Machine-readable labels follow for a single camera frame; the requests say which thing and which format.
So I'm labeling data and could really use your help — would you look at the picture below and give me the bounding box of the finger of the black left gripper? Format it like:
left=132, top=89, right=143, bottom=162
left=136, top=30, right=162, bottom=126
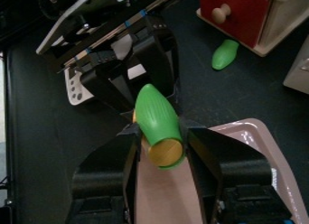
left=130, top=14, right=181, bottom=106
left=80, top=60, right=136, bottom=114

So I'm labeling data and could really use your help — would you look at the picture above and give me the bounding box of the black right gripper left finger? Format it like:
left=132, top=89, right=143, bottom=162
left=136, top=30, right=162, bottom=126
left=66, top=122, right=143, bottom=224

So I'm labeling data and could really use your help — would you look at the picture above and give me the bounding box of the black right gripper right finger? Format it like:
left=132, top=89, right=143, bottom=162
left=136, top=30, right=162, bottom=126
left=179, top=116, right=293, bottom=224

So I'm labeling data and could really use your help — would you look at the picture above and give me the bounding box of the yellow toy corn cob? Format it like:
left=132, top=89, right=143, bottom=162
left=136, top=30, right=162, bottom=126
left=131, top=110, right=185, bottom=168

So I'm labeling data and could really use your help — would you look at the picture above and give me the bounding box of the pink plastic tray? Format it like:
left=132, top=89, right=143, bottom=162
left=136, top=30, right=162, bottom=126
left=134, top=117, right=309, bottom=224

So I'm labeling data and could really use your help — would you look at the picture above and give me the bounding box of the wooden box with red drawer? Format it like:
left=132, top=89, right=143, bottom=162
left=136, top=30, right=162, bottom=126
left=195, top=0, right=309, bottom=58

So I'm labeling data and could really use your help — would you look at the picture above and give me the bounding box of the white box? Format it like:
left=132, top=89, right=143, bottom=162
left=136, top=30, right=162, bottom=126
left=281, top=37, right=309, bottom=95

